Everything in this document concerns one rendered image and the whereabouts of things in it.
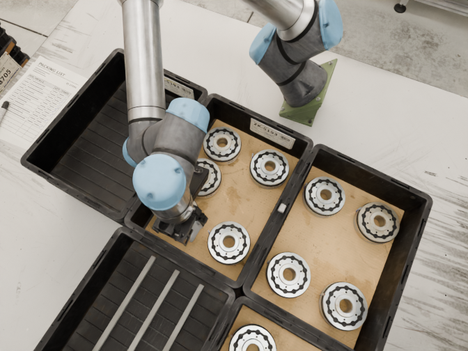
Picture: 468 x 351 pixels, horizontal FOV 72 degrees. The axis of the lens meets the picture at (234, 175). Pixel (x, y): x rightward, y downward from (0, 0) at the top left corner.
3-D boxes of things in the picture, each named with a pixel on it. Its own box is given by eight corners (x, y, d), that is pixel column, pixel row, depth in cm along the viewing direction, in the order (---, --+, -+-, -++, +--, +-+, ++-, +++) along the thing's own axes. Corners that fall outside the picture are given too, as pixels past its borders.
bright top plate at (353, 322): (331, 274, 75) (331, 274, 75) (372, 294, 74) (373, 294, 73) (315, 317, 72) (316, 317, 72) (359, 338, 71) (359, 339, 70)
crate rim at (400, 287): (314, 145, 82) (316, 141, 79) (429, 200, 77) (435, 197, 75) (239, 292, 69) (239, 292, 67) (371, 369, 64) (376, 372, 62)
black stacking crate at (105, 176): (129, 74, 100) (118, 47, 90) (212, 115, 95) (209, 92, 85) (44, 179, 88) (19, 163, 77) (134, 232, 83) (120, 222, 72)
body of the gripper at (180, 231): (156, 232, 71) (142, 221, 60) (174, 198, 74) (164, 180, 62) (187, 247, 70) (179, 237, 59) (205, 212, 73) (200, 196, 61)
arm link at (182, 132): (153, 107, 61) (133, 159, 57) (185, 88, 52) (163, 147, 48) (187, 127, 65) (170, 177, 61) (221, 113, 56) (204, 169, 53)
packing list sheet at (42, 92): (35, 54, 116) (35, 53, 115) (91, 76, 113) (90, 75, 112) (-25, 129, 105) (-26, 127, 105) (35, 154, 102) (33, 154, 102)
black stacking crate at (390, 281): (306, 161, 91) (316, 142, 80) (407, 210, 86) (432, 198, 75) (238, 292, 78) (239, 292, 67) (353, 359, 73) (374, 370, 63)
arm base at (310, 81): (297, 74, 111) (279, 55, 106) (333, 63, 99) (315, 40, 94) (281, 111, 107) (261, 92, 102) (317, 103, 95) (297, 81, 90)
